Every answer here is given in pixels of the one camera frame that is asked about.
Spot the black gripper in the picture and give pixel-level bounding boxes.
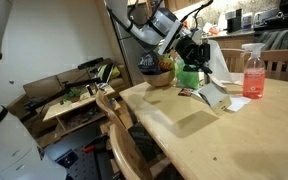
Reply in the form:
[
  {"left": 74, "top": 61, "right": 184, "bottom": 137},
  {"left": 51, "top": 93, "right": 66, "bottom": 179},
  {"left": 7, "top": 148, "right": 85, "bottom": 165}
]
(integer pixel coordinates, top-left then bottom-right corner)
[{"left": 175, "top": 36, "right": 213, "bottom": 74}]

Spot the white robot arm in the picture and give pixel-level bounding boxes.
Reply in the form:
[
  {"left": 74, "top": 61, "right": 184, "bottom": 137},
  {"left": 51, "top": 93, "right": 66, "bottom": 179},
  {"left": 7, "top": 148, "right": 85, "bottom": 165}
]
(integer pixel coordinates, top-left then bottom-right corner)
[{"left": 0, "top": 0, "right": 186, "bottom": 180}]

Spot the green plastic bag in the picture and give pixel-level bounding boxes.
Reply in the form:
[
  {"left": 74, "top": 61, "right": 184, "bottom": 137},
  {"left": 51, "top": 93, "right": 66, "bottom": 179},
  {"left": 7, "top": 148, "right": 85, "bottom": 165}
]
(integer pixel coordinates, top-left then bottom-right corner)
[{"left": 175, "top": 56, "right": 199, "bottom": 89}]

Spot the small dark tea packet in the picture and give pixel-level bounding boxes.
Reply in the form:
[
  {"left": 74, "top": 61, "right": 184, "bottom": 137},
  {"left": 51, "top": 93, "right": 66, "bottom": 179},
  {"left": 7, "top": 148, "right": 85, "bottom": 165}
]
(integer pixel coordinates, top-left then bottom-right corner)
[{"left": 178, "top": 88, "right": 194, "bottom": 97}]

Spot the green snack bag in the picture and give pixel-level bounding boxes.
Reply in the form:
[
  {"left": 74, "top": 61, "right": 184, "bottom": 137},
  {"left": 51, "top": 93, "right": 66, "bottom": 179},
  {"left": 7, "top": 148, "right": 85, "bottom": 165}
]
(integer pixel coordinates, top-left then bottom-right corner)
[{"left": 158, "top": 55, "right": 174, "bottom": 72}]

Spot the blue chips bag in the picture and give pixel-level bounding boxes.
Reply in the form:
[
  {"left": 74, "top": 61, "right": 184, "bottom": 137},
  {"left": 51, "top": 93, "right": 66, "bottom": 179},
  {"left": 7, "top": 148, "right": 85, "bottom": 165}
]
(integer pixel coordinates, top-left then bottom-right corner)
[{"left": 138, "top": 51, "right": 161, "bottom": 75}]

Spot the white paper towel roll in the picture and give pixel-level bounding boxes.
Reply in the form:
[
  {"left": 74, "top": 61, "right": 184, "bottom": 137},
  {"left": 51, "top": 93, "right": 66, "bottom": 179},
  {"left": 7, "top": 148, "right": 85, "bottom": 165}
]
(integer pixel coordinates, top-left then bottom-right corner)
[{"left": 204, "top": 40, "right": 244, "bottom": 85}]

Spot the wooden bowl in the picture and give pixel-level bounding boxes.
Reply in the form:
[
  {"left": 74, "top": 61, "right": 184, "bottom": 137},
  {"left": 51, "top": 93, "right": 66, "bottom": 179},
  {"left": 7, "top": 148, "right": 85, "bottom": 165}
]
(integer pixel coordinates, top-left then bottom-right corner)
[{"left": 142, "top": 70, "right": 175, "bottom": 87}]

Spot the white paper napkin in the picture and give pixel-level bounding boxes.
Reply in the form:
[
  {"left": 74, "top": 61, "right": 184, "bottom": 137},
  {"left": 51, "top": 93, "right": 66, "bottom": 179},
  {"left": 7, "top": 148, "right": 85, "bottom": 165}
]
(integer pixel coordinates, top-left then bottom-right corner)
[{"left": 228, "top": 95, "right": 251, "bottom": 112}]

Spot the pink spray bottle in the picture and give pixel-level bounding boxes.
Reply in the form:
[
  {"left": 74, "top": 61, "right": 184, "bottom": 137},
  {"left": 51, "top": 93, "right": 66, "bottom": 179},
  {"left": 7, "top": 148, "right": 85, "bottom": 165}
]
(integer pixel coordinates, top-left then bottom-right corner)
[{"left": 242, "top": 43, "right": 266, "bottom": 99}]

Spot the black coffee maker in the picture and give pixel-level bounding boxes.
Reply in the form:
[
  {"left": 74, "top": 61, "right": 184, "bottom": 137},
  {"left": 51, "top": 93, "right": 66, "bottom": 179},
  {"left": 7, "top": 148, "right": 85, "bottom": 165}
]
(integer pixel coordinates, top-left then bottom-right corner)
[{"left": 225, "top": 9, "right": 242, "bottom": 33}]

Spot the stainless steel refrigerator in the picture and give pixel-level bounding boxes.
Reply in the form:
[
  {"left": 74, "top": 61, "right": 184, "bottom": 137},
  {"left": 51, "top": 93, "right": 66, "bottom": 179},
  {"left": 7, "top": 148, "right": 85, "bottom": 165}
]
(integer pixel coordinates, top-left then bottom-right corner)
[{"left": 113, "top": 20, "right": 144, "bottom": 85}]

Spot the wooden chair behind table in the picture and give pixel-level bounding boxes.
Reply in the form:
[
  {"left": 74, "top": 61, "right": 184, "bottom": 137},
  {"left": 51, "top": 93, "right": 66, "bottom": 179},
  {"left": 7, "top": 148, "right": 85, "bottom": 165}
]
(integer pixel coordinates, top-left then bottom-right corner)
[{"left": 222, "top": 49, "right": 288, "bottom": 81}]

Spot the wooden chair near table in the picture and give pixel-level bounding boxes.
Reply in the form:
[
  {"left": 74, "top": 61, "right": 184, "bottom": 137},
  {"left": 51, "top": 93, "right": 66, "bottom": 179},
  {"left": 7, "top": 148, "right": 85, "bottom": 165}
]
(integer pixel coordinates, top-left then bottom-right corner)
[{"left": 95, "top": 90, "right": 172, "bottom": 180}]

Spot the low wooden coffee table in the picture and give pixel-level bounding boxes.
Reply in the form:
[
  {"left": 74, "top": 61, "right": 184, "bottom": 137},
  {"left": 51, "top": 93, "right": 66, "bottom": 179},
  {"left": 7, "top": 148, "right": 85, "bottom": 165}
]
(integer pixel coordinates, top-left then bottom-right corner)
[{"left": 43, "top": 89, "right": 104, "bottom": 137}]

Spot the brown sofa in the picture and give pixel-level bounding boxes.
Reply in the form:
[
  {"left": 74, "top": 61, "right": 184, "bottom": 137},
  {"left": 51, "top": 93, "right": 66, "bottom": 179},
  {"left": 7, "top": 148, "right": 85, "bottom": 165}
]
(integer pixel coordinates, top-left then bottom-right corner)
[{"left": 7, "top": 58, "right": 130, "bottom": 139}]

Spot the black camera arm mount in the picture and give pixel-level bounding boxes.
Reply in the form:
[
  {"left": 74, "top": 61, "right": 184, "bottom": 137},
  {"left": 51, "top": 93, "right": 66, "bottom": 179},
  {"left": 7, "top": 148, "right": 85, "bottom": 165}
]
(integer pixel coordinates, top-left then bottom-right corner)
[{"left": 20, "top": 57, "right": 104, "bottom": 122}]

